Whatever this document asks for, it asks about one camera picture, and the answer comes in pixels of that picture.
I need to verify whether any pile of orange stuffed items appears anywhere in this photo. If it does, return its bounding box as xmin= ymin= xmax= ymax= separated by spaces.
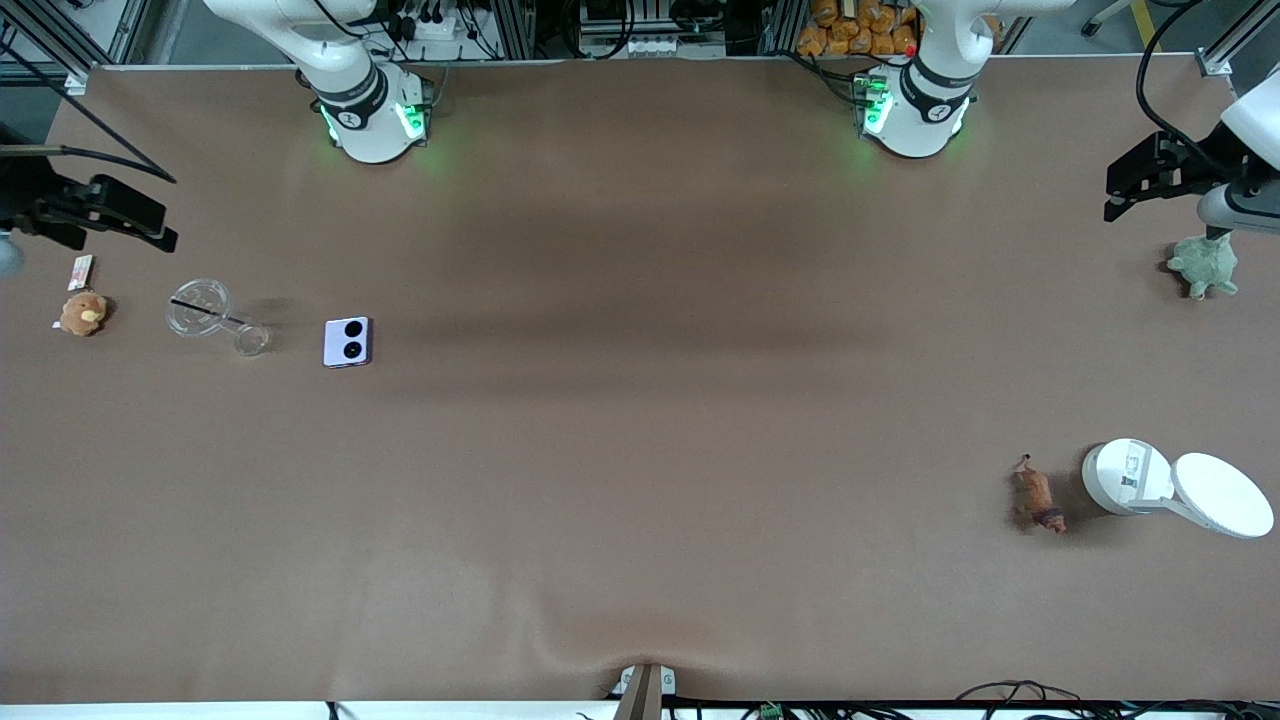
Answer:
xmin=797 ymin=0 xmax=919 ymax=58

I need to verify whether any white power strip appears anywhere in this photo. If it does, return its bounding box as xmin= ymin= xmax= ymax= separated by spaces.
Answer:
xmin=395 ymin=8 xmax=461 ymax=43

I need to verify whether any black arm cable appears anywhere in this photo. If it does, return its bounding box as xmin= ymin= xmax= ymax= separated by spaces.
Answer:
xmin=1136 ymin=0 xmax=1233 ymax=167
xmin=0 ymin=25 xmax=179 ymax=185

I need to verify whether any green turtle plush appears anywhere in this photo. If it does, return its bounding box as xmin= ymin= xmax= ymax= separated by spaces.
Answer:
xmin=1167 ymin=232 xmax=1240 ymax=300

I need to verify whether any aluminium frame profile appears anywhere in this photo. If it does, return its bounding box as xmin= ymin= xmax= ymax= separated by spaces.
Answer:
xmin=1195 ymin=0 xmax=1280 ymax=79
xmin=0 ymin=0 xmax=151 ymax=71

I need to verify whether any clear plastic cup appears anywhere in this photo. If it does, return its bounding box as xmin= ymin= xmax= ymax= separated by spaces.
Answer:
xmin=165 ymin=278 xmax=271 ymax=358

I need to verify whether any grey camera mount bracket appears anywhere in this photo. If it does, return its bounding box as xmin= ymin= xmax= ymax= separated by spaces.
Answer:
xmin=612 ymin=663 xmax=677 ymax=720

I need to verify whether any brown lion statue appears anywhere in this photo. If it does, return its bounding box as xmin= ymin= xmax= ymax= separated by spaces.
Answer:
xmin=1010 ymin=455 xmax=1068 ymax=536

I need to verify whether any white round canister with lid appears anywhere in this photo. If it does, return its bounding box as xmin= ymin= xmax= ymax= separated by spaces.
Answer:
xmin=1081 ymin=438 xmax=1276 ymax=541

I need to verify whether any black drinking straw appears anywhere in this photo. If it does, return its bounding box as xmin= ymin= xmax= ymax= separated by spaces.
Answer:
xmin=170 ymin=297 xmax=246 ymax=326

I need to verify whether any white chair leg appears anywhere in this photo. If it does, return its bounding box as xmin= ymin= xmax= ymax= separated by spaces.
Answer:
xmin=1080 ymin=0 xmax=1136 ymax=38

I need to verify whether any lilac flip phone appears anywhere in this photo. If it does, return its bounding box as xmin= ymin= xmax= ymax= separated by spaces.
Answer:
xmin=323 ymin=316 xmax=372 ymax=369

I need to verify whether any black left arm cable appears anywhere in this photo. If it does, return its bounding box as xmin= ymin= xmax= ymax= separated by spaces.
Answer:
xmin=1136 ymin=0 xmax=1233 ymax=167

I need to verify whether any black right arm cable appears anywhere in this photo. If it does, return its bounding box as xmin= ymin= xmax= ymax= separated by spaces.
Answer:
xmin=0 ymin=25 xmax=179 ymax=185

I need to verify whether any black cable bundle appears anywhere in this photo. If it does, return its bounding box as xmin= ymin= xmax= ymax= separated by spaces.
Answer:
xmin=955 ymin=680 xmax=1280 ymax=720

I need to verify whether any brown plush toy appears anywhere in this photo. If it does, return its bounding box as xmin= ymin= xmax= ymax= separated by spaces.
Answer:
xmin=54 ymin=290 xmax=111 ymax=337

